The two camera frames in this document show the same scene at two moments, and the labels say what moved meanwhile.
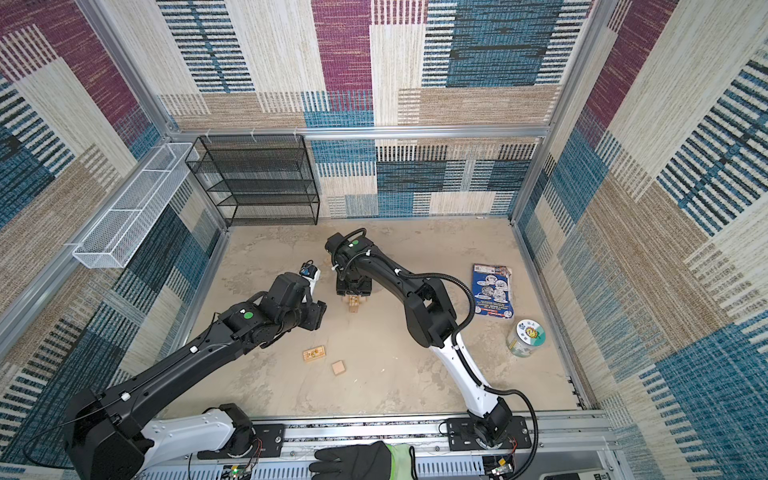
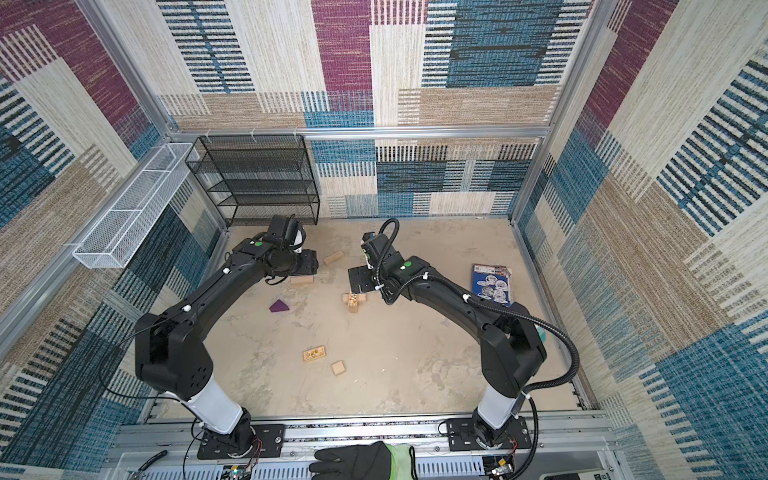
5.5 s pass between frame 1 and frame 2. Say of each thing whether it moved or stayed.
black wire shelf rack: stayed
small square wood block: stayed
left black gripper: moved
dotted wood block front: stayed
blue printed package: stayed
